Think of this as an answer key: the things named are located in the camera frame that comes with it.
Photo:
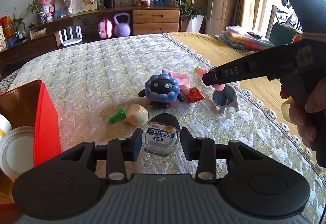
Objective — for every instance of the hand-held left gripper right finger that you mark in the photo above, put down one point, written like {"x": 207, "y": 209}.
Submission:
{"x": 189, "y": 146}

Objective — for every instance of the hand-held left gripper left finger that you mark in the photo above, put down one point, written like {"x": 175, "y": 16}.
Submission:
{"x": 133, "y": 147}

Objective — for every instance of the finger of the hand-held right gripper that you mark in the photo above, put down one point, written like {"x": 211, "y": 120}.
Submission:
{"x": 210, "y": 77}

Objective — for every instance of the small pink bottle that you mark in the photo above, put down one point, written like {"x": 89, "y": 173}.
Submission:
{"x": 200, "y": 71}

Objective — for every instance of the red snack packet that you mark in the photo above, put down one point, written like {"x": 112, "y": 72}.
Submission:
{"x": 195, "y": 93}

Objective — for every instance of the small glass jar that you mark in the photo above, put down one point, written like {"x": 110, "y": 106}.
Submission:
{"x": 161, "y": 137}

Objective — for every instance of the cream round ball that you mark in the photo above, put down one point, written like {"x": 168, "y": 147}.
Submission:
{"x": 137, "y": 115}

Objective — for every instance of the green plastic piece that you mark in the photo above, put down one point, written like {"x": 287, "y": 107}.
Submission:
{"x": 117, "y": 115}

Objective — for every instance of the purple-blue monster toy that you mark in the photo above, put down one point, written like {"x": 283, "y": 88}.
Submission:
{"x": 160, "y": 89}

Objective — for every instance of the red tin box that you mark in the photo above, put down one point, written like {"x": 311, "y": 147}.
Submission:
{"x": 47, "y": 124}

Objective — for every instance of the white plastic bottle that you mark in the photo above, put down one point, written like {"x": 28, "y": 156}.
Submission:
{"x": 16, "y": 152}

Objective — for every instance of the person's right hand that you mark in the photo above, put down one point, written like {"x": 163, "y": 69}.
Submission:
{"x": 315, "y": 122}

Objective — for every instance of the black hairbrush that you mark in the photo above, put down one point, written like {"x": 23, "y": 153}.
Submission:
{"x": 254, "y": 34}

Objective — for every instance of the yellow tablecloth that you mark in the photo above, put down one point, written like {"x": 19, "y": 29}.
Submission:
{"x": 259, "y": 96}

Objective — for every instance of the stack of folders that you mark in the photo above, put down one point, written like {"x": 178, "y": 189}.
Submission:
{"x": 242, "y": 38}

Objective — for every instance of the white planter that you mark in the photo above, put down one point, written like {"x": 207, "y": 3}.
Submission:
{"x": 196, "y": 22}

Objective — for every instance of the light wooden drawer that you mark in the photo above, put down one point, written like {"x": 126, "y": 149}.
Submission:
{"x": 155, "y": 16}
{"x": 155, "y": 29}

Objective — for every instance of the purple kettlebell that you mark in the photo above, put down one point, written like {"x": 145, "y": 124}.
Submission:
{"x": 122, "y": 27}

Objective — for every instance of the pink toy suitcase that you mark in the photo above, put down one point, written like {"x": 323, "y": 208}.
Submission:
{"x": 105, "y": 27}

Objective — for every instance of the white router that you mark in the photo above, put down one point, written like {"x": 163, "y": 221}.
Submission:
{"x": 71, "y": 39}

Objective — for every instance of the wooden media cabinet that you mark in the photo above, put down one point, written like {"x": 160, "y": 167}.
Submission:
{"x": 89, "y": 25}

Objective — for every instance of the dark wooden drawer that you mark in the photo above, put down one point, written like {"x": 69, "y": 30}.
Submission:
{"x": 9, "y": 55}
{"x": 37, "y": 47}

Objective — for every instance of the small white box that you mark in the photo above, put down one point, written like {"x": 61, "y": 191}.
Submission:
{"x": 38, "y": 33}

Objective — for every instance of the plant in patterned pot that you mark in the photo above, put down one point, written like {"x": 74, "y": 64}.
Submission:
{"x": 40, "y": 18}

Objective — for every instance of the small blue toy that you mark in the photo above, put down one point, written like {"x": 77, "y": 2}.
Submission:
{"x": 11, "y": 42}

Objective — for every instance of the pink doll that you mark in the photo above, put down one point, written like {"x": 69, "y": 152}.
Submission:
{"x": 47, "y": 7}

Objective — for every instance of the white cereal box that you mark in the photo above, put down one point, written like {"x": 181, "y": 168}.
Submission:
{"x": 2, "y": 40}

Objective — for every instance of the leafy potted plant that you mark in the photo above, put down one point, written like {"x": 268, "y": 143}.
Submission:
{"x": 16, "y": 22}

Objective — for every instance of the red gift box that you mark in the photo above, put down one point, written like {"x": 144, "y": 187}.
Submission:
{"x": 6, "y": 25}

